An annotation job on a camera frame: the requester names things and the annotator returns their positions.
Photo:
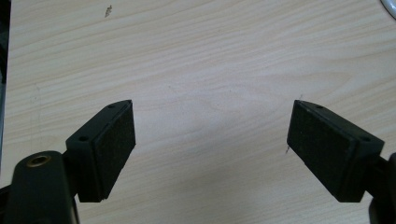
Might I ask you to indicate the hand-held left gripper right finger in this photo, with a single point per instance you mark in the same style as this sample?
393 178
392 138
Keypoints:
330 149

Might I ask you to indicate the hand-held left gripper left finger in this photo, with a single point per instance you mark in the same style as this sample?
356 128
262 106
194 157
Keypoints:
102 149

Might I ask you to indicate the white round object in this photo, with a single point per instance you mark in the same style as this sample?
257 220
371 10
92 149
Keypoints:
389 6

